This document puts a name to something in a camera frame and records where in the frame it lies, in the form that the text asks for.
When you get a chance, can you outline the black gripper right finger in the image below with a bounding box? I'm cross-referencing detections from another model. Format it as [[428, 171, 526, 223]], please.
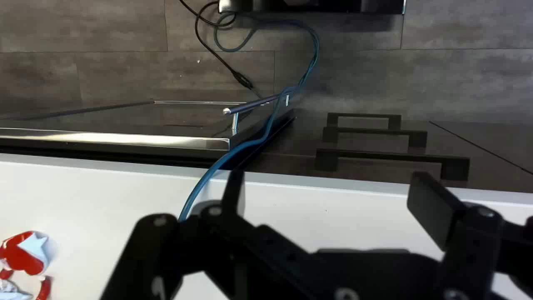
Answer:
[[406, 170, 533, 300]]

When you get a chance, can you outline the silver dishwasher handle bar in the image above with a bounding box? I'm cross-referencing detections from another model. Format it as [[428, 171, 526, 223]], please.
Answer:
[[151, 95, 293, 136]]

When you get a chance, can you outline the long black drawer handle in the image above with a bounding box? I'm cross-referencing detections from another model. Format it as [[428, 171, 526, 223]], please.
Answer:
[[314, 146, 471, 181]]

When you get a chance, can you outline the short black drawer handle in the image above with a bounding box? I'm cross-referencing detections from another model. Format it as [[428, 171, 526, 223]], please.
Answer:
[[324, 111, 403, 131]]

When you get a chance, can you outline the small red mug shard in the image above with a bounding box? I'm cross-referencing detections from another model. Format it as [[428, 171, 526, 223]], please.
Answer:
[[35, 273, 55, 300]]

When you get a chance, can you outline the thin black cable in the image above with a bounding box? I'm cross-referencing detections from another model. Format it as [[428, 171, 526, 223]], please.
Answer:
[[180, 0, 263, 100]]

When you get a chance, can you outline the dark blue power cable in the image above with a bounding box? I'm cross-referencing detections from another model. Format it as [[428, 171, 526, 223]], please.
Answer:
[[176, 18, 323, 223]]

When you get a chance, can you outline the medium black drawer handle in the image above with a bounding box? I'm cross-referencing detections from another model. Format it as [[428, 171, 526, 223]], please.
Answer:
[[321, 125, 428, 150]]

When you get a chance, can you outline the robot mounting cart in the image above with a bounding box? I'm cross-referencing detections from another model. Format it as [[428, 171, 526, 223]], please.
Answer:
[[216, 0, 406, 16]]

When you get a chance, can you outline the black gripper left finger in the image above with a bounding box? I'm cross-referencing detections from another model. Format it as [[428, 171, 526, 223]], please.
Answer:
[[98, 168, 334, 300]]

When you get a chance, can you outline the stainless steel dishwasher door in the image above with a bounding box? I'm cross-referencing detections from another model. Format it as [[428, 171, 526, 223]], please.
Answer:
[[0, 101, 296, 168]]

